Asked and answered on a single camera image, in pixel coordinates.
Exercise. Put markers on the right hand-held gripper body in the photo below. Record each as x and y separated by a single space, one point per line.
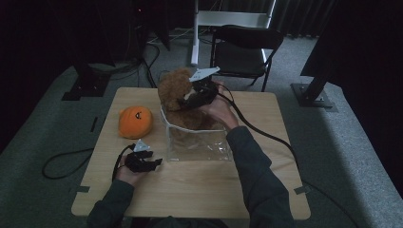
207 90

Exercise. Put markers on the black folding chair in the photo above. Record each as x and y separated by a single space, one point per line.
240 53

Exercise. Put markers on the person's left hand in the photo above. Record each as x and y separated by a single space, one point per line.
126 174

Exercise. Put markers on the black stand with bolted base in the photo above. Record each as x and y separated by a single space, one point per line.
313 93

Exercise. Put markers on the clear plastic bag white trim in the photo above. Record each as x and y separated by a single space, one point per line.
199 145

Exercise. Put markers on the white metal desk frame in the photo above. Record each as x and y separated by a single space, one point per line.
218 19

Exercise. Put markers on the orange plush toy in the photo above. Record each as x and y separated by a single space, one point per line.
135 122

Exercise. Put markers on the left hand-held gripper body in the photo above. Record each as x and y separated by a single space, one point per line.
138 160

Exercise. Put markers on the person's right hand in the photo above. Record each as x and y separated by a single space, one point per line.
221 110

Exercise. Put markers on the black tape strip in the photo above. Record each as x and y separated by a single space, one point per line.
93 124

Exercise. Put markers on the black stand with flat base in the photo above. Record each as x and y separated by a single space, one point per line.
87 84

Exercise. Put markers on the grey tape piece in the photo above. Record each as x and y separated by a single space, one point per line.
79 189
302 190

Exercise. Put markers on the brown teddy bear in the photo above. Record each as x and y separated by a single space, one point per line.
177 88

